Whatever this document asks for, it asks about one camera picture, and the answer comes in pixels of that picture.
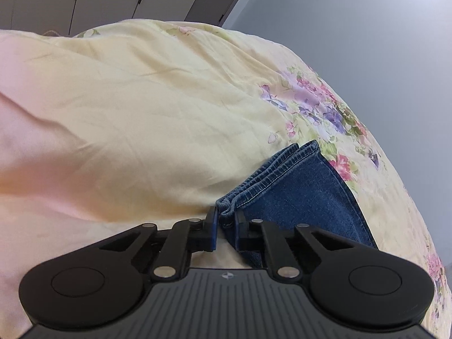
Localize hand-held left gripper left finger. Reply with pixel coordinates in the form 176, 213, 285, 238
95, 207, 218, 280

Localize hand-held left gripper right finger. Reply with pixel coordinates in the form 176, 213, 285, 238
235, 212, 357, 280

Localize blue denim pants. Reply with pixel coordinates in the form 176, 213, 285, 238
215, 140, 378, 269

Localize yellow floral blanket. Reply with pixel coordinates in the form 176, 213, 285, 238
0, 20, 452, 339

